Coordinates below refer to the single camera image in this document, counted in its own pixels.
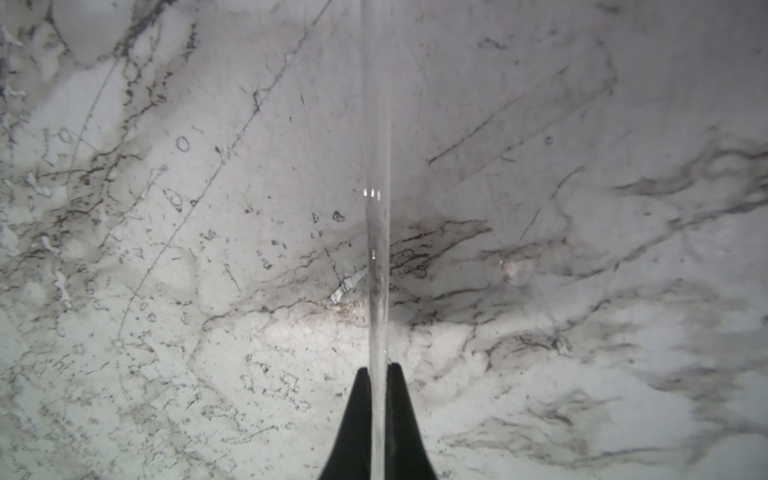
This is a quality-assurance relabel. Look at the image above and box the white glass rod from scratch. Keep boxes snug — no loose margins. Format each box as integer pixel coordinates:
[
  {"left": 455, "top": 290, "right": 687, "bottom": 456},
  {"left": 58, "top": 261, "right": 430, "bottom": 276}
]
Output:
[{"left": 360, "top": 1, "right": 393, "bottom": 479}]

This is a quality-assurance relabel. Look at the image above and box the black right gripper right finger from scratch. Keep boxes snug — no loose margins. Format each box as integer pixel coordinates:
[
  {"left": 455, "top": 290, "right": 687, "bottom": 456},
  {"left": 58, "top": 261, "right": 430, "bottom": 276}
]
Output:
[{"left": 385, "top": 363, "right": 437, "bottom": 480}]

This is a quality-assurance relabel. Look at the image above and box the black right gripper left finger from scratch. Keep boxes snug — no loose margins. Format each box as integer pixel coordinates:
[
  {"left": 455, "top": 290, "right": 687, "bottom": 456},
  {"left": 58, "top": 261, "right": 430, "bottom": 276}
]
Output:
[{"left": 319, "top": 367, "right": 372, "bottom": 480}]

